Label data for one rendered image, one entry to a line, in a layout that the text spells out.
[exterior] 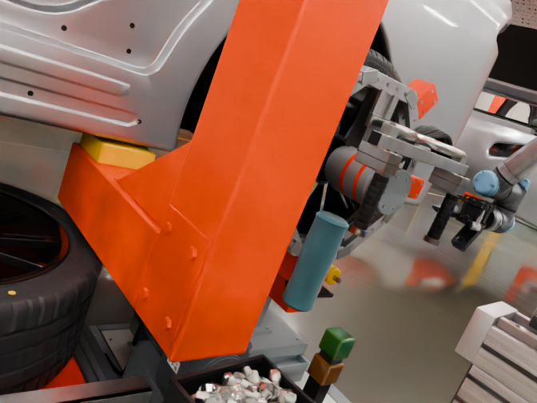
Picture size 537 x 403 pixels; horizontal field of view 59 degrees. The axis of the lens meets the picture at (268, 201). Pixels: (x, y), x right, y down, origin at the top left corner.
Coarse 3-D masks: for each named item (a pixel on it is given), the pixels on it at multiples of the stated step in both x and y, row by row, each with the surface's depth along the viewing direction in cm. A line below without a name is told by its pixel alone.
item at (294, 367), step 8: (136, 328) 155; (144, 336) 150; (272, 360) 161; (280, 360) 164; (288, 360) 166; (296, 360) 168; (304, 360) 166; (280, 368) 156; (288, 368) 159; (296, 368) 162; (304, 368) 165; (288, 376) 161; (296, 376) 164
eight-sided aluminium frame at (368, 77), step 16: (368, 80) 122; (384, 80) 126; (400, 96) 133; (416, 96) 136; (400, 112) 142; (416, 112) 140; (416, 144) 147; (416, 160) 150; (368, 224) 151; (304, 240) 140; (352, 240) 147; (336, 256) 146
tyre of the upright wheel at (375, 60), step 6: (372, 54) 132; (378, 54) 133; (366, 60) 131; (372, 60) 132; (378, 60) 134; (384, 60) 136; (372, 66) 133; (378, 66) 135; (384, 66) 136; (390, 66) 138; (384, 72) 137; (390, 72) 139; (396, 72) 141; (396, 78) 141; (348, 222) 157
